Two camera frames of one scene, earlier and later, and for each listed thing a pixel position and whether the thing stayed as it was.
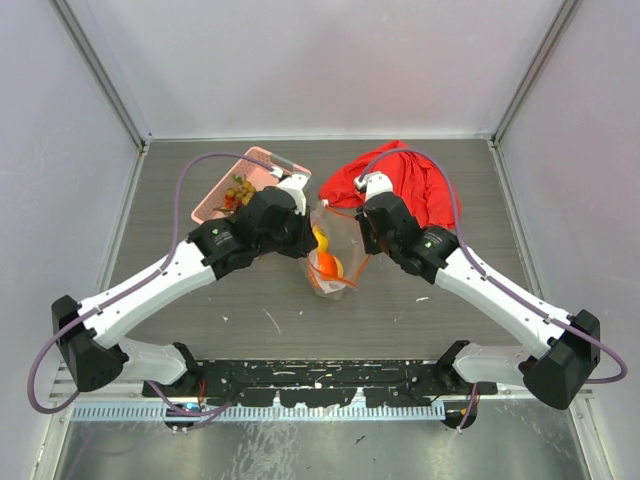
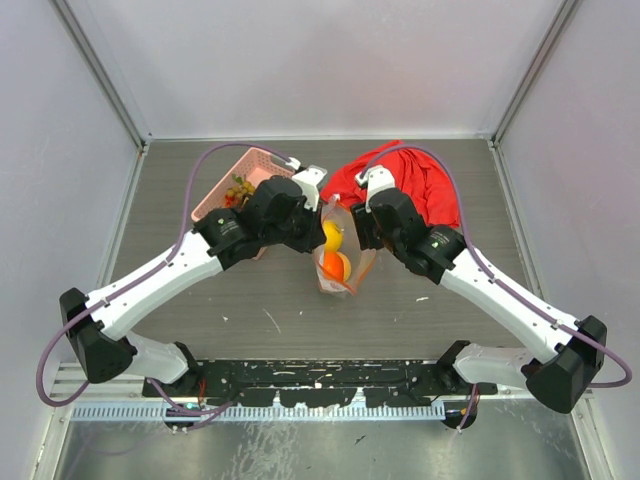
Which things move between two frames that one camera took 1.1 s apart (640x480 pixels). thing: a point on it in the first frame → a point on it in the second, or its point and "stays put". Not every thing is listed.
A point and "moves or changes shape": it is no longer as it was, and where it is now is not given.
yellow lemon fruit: (322, 238) moves or changes shape
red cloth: (421, 186) stays put
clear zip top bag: (339, 259) moves or changes shape
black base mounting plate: (320, 382) stays put
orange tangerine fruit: (329, 266) moves or changes shape
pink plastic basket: (254, 167) stays put
